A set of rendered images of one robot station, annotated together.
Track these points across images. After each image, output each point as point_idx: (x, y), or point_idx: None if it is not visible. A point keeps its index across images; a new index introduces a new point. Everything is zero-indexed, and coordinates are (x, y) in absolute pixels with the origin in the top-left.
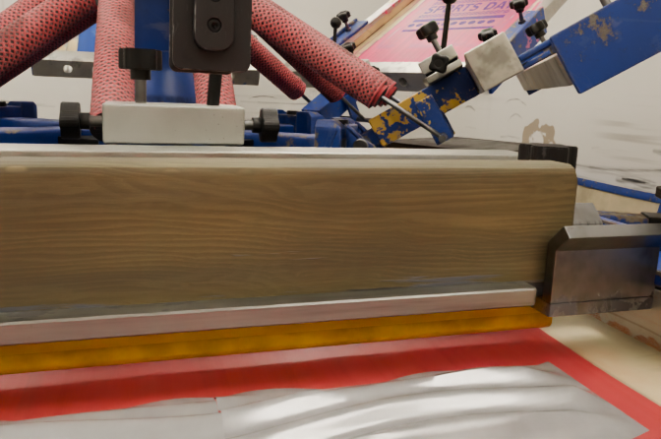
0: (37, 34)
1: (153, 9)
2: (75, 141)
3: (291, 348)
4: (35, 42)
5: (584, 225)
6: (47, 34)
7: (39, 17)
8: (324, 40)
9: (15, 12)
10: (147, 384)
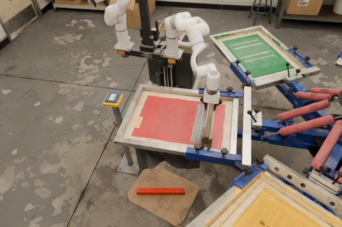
0: (315, 98)
1: None
2: None
3: None
4: (315, 99)
5: (201, 138)
6: (317, 99)
7: (318, 95)
8: (324, 147)
9: (337, 91)
10: None
